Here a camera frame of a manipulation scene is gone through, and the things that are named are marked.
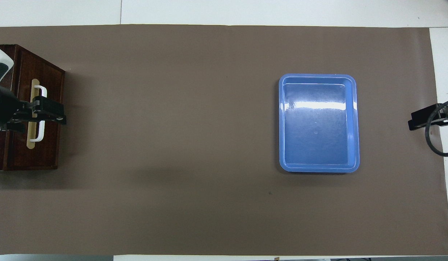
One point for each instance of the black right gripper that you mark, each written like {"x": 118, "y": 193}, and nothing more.
{"x": 423, "y": 117}

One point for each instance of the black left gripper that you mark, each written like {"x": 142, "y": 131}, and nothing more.
{"x": 6, "y": 108}

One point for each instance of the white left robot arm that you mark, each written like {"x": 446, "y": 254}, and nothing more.
{"x": 1, "y": 58}

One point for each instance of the blue plastic tray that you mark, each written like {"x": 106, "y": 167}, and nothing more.
{"x": 318, "y": 127}

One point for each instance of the brown table mat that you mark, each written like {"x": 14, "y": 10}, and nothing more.
{"x": 191, "y": 145}

